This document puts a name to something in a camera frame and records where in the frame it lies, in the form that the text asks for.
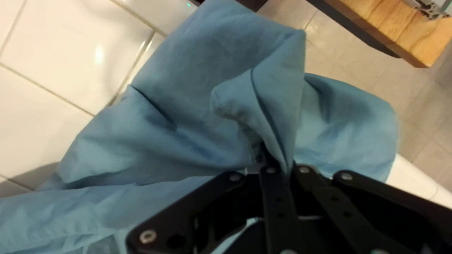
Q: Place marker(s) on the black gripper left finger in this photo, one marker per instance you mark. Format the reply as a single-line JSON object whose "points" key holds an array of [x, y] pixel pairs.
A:
{"points": [[212, 212]]}

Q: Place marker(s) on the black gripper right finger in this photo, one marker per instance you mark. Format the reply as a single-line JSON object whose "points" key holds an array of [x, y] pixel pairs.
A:
{"points": [[367, 212]]}

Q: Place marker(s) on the blue cloth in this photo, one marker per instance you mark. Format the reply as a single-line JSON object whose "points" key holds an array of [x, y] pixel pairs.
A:
{"points": [[188, 117]]}

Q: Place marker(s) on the wooden table top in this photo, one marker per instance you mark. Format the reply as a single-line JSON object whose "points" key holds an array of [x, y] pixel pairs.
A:
{"points": [[390, 29]]}

